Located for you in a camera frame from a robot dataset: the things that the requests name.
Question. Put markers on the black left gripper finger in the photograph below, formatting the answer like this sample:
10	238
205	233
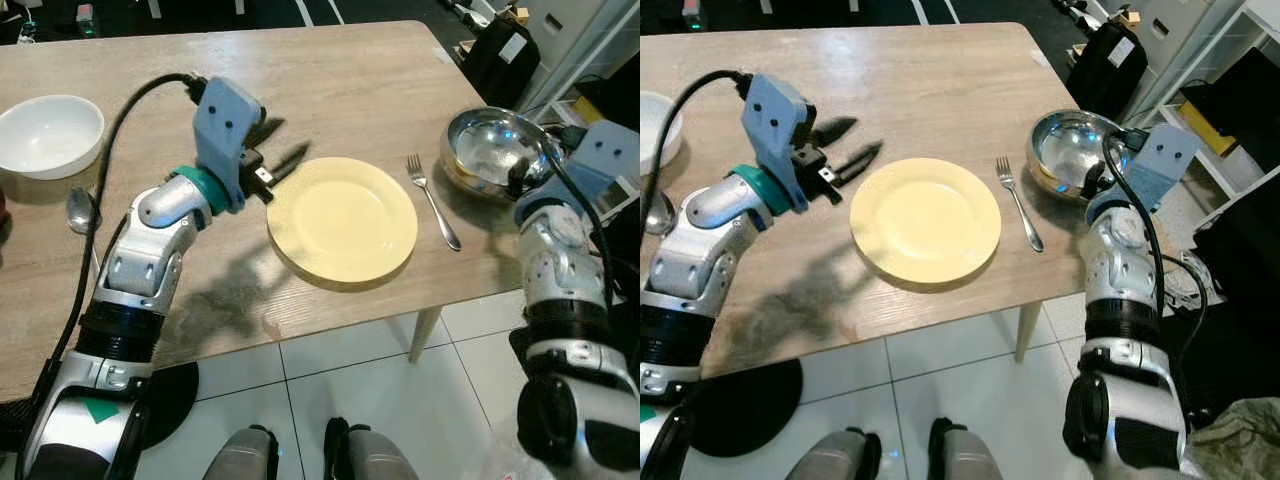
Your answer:
288	163
858	165
265	132
833	132

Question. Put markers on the shiny steel bowl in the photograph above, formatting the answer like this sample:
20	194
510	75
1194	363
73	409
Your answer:
1065	150
485	150

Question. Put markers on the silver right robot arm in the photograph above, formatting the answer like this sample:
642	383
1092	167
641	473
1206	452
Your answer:
560	270
1120	260

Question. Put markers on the pale yellow round plate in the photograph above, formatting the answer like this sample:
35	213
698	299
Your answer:
342	220
925	220

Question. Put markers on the silver metal fork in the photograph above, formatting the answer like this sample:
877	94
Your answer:
1018	203
432	200

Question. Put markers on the yellow box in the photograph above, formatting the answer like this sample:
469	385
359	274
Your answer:
590	110
1210	125

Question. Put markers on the black backpack white label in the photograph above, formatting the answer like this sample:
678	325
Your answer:
498	60
1105	65

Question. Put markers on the silver metal spoon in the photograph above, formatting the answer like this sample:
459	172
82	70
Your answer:
80	210
658	213

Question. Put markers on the white ceramic bowl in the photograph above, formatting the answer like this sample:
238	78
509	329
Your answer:
48	135
660	130

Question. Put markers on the white shelf unit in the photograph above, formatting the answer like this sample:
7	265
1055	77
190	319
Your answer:
1210	50
585	40

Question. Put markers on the light wooden table leg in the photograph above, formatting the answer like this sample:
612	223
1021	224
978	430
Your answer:
1028	332
424	335

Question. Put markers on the black round floor base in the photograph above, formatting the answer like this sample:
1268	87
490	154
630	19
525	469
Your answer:
172	400
750	405

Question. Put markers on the grey left robot leg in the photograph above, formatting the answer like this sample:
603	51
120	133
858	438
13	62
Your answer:
835	458
245	458

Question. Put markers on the grey robot leg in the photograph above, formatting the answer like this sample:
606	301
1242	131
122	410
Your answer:
245	458
835	458
968	455
375	458

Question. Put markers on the beige cloth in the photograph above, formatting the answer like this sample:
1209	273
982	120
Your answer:
1240	440

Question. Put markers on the grey right robot leg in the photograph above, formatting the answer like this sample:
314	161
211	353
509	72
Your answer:
375	458
968	455

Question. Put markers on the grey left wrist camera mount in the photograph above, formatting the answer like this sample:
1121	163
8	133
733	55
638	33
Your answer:
225	120
775	120

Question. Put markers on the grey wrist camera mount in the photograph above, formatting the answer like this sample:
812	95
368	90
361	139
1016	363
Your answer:
225	120
1155	165
605	160
775	120

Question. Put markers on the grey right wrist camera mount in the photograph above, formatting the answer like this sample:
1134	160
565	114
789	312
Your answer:
605	160
1155	165

